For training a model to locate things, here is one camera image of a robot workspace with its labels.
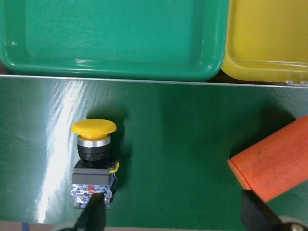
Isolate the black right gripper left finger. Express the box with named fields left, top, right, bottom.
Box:
left=72, top=193, right=106, bottom=231

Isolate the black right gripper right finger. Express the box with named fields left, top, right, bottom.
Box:
left=241, top=190, right=284, bottom=231

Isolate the yellow push button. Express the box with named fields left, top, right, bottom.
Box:
left=71, top=119, right=119, bottom=209

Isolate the plain orange cylinder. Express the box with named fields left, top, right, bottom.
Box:
left=227, top=116, right=308, bottom=202

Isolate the green conveyor belt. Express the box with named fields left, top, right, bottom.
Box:
left=0, top=76, right=308, bottom=231

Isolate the yellow plastic tray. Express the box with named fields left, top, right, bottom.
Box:
left=221, top=0, right=308, bottom=83

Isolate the green plastic tray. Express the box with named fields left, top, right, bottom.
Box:
left=0, top=0, right=229, bottom=82

